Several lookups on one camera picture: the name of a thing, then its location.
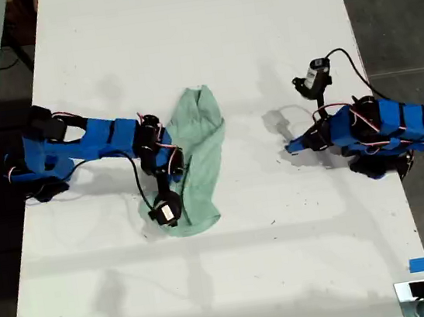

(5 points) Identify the thin black floor cable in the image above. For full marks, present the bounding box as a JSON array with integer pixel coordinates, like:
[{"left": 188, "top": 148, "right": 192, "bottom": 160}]
[{"left": 0, "top": 29, "right": 36, "bottom": 76}]

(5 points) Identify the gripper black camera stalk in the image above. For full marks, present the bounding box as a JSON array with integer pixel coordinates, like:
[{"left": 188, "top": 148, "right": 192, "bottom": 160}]
[
  {"left": 154, "top": 170, "right": 174, "bottom": 202},
  {"left": 314, "top": 90, "right": 330, "bottom": 116}
]

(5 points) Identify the pale green T-shirt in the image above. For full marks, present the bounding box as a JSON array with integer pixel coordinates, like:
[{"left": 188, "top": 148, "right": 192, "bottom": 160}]
[{"left": 122, "top": 81, "right": 241, "bottom": 245}]

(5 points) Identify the square blue tape piece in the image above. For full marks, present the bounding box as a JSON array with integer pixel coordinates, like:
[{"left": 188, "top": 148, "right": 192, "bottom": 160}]
[{"left": 408, "top": 257, "right": 424, "bottom": 274}]

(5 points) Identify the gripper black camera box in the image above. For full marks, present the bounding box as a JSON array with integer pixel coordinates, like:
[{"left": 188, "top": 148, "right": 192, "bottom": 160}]
[
  {"left": 288, "top": 56, "right": 336, "bottom": 102},
  {"left": 145, "top": 188, "right": 184, "bottom": 231}
]

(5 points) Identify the camera black cable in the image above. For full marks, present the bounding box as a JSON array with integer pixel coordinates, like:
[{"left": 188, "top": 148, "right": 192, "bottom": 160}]
[
  {"left": 67, "top": 146, "right": 158, "bottom": 226},
  {"left": 322, "top": 41, "right": 389, "bottom": 109}
]

